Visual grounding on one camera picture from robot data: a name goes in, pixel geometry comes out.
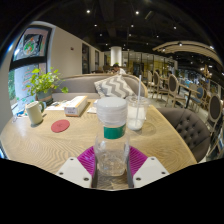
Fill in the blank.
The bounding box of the clear plastic water bottle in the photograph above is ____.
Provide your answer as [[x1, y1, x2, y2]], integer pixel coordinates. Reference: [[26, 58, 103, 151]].
[[93, 96, 131, 177]]

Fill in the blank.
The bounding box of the clear plastic cup with straw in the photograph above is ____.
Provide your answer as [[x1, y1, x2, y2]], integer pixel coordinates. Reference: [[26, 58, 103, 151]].
[[126, 74, 150, 132]]

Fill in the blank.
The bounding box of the grey upholstered sofa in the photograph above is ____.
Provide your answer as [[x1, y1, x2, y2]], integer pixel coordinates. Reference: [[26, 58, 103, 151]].
[[51, 73, 149, 103]]

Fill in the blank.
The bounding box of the group of ceiling lights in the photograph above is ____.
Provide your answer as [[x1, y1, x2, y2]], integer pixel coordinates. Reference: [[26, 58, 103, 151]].
[[84, 0, 218, 51]]

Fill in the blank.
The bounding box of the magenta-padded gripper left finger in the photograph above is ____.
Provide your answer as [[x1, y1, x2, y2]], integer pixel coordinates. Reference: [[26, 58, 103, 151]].
[[55, 145, 99, 189]]

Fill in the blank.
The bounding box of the dark grey tufted chair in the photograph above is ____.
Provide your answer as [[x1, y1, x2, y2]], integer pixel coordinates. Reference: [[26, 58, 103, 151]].
[[156, 106, 212, 163]]

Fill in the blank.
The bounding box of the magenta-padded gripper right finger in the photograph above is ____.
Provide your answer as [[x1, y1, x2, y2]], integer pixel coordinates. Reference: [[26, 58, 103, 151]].
[[126, 145, 170, 189]]

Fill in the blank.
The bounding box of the person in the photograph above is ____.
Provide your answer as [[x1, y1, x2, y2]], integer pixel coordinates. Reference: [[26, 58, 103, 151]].
[[111, 63, 128, 76]]

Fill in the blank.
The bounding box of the flat round red coaster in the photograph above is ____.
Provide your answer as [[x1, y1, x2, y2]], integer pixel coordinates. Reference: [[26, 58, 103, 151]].
[[50, 119, 71, 134]]

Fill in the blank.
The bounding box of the white tissue box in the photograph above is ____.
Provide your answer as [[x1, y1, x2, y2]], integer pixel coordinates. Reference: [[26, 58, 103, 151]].
[[63, 95, 89, 117]]

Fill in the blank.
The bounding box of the framed food poster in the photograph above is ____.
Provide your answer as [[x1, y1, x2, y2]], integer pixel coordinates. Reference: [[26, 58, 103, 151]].
[[11, 26, 53, 63]]

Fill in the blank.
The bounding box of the grey white chevron cushion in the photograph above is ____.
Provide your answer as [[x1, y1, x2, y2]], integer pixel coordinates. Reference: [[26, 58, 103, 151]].
[[93, 73, 136, 100]]

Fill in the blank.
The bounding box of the green potted plant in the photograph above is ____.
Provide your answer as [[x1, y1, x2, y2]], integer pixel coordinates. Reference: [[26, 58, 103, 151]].
[[25, 67, 69, 106]]

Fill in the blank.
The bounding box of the pale green ceramic mug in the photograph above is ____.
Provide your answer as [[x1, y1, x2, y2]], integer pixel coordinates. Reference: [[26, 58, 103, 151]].
[[25, 100, 47, 126]]

